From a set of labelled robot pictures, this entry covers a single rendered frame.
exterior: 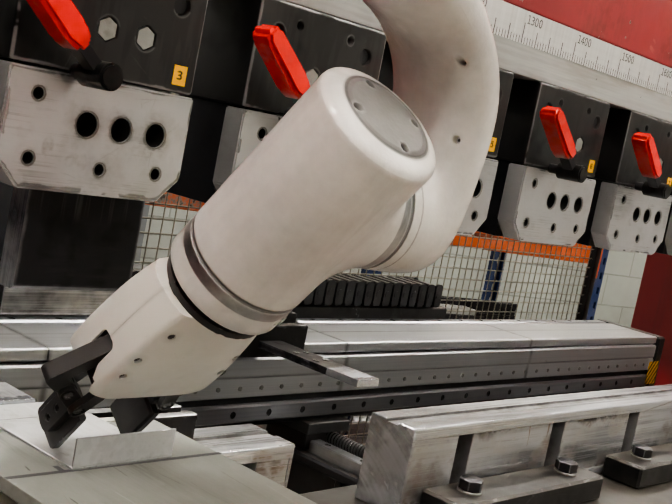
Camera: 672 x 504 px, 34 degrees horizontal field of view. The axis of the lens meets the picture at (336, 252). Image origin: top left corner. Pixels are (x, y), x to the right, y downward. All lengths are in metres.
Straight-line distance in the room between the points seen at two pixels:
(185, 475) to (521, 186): 0.53
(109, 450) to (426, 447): 0.48
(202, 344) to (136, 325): 0.04
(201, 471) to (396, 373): 0.77
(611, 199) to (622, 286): 6.61
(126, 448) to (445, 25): 0.36
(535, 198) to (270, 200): 0.60
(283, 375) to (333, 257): 0.73
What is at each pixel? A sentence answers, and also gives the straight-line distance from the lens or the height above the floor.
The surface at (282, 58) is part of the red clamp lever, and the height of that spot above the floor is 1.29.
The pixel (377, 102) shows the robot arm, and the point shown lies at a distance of 0.62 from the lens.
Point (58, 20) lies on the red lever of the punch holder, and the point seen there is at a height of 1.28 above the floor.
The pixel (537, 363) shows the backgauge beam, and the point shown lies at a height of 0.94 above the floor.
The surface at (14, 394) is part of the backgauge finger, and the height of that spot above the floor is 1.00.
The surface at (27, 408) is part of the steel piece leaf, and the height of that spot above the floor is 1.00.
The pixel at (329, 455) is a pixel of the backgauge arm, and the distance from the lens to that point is 1.41.
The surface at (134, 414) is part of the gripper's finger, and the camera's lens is 0.81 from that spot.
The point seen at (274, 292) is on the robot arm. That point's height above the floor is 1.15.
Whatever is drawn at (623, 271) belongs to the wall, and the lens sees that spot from 7.90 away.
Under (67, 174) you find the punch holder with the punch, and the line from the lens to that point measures 0.75.
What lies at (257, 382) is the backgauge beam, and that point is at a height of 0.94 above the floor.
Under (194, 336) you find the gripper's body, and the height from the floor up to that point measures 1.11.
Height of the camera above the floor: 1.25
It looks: 6 degrees down
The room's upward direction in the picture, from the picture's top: 11 degrees clockwise
